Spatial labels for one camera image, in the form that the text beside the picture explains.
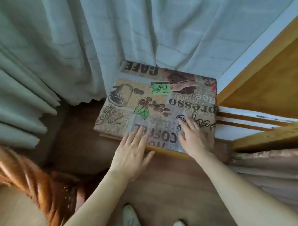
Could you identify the person's left hand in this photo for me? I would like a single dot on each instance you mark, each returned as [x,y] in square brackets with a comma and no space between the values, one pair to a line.
[129,158]

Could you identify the person's right hand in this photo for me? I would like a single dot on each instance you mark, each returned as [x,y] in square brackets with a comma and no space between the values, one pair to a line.
[195,142]

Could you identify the person's left thumb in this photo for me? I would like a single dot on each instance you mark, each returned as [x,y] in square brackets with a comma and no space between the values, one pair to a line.
[149,158]

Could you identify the person's right thumb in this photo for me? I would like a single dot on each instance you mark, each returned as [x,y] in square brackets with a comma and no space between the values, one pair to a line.
[182,137]

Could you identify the person's left forearm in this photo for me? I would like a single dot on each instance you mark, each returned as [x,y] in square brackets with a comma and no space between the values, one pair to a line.
[100,200]

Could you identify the person's right forearm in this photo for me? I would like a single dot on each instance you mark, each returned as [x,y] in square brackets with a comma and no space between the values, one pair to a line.
[239,193]

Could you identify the wooden stool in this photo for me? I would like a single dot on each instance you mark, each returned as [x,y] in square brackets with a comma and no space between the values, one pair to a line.
[163,152]

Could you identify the coffee print seat cushion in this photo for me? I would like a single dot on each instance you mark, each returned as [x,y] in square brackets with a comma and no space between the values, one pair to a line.
[153,104]

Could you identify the person's left white shoe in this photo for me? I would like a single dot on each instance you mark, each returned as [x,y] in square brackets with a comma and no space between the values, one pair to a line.
[131,216]

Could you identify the person's white shoe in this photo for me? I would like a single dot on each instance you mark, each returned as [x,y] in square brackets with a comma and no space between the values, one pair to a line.
[131,216]
[179,223]

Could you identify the person's right white shoe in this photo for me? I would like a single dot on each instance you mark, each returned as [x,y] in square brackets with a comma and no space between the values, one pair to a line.
[179,223]

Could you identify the beige bedding fabric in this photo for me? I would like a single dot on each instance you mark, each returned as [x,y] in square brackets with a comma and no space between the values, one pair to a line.
[267,172]

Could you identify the sheer white curtain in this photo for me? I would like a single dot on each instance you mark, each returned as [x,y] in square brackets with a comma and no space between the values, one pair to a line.
[177,32]

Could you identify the orange brown blanket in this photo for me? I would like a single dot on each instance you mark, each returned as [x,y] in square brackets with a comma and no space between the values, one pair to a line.
[35,186]

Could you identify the thick pale green curtain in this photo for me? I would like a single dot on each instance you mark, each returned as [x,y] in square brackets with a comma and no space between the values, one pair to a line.
[39,60]

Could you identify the wooden bed frame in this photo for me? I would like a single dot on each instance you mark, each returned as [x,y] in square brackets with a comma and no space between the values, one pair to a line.
[263,83]

